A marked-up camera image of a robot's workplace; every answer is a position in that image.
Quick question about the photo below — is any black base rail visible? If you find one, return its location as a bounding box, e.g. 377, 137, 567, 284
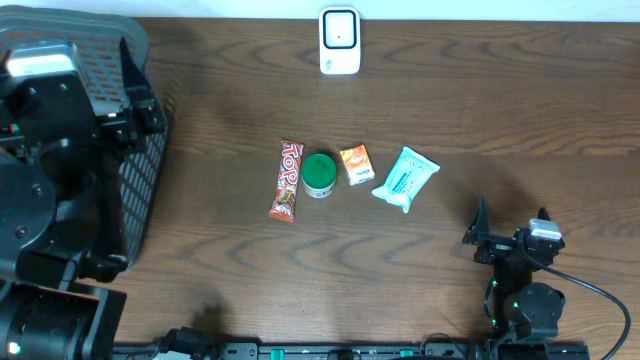
114, 341, 591, 360

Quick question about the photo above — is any grey plastic basket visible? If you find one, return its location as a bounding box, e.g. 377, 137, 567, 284
1, 5, 169, 265

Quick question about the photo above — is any small orange box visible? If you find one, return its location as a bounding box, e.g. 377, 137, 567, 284
340, 144, 375, 186

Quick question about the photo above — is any light blue wipes pack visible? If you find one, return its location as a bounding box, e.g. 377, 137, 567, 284
372, 146, 440, 214

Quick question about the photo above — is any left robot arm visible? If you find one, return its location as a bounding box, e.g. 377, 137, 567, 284
1, 42, 220, 359

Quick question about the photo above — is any white barcode scanner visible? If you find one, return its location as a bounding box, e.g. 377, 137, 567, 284
318, 6, 362, 75

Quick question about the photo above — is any green lid jar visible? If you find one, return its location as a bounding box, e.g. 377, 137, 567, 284
301, 153, 337, 199

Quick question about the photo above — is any red chocolate bar wrapper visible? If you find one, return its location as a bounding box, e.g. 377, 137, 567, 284
269, 139, 305, 223

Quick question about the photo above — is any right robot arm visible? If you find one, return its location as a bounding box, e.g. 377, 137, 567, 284
462, 200, 565, 342

